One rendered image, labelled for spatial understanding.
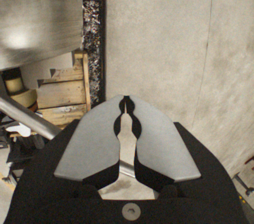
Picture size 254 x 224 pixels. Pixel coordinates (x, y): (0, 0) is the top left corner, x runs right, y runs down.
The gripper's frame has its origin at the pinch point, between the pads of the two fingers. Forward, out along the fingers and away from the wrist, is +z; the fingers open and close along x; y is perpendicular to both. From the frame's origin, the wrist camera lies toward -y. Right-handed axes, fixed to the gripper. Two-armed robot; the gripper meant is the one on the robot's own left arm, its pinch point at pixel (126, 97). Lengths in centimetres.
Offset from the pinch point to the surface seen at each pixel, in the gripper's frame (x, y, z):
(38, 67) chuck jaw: -16.3, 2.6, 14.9
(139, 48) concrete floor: 17, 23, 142
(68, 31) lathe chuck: -8.3, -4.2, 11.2
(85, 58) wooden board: -12.5, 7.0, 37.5
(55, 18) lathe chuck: -9.1, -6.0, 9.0
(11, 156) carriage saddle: -49, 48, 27
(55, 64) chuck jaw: -12.8, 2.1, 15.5
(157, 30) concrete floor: 34, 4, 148
